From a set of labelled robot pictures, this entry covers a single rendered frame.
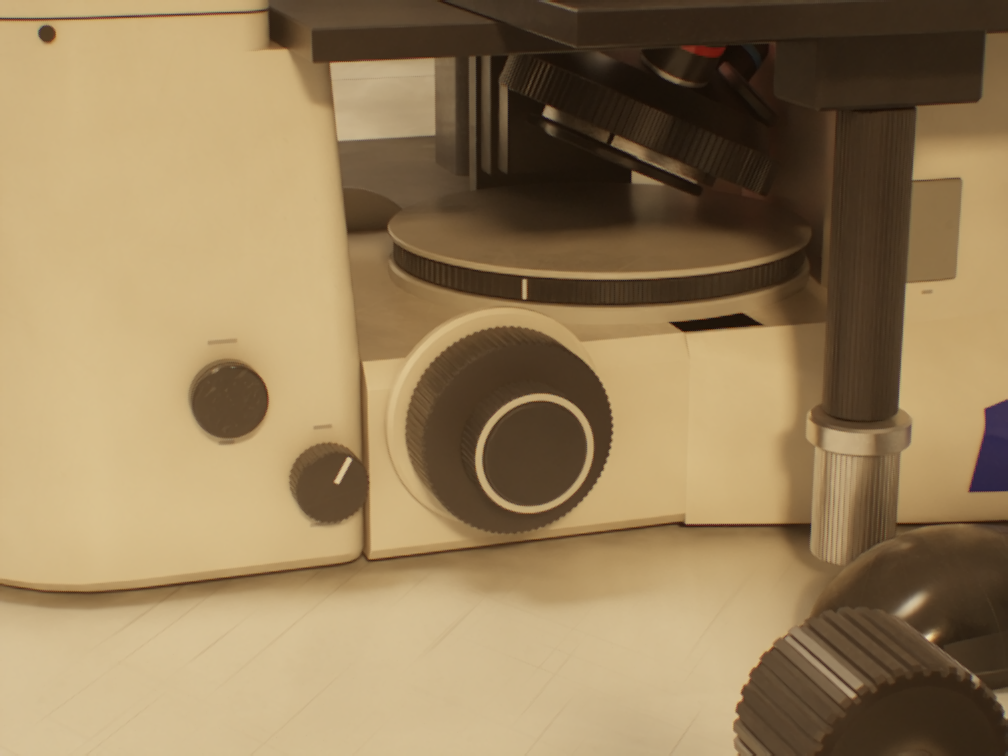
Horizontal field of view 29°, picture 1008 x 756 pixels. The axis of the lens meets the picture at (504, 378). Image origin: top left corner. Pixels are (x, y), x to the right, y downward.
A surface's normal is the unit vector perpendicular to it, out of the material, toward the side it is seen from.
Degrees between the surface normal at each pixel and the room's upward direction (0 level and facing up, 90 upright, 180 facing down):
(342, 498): 90
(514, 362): 90
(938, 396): 48
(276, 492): 90
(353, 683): 0
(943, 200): 90
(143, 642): 0
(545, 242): 0
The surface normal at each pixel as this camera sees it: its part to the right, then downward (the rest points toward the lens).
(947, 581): -0.08, -0.66
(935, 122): 0.32, 0.27
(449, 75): -0.95, 0.09
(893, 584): -0.49, -0.70
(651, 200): 0.00, -0.96
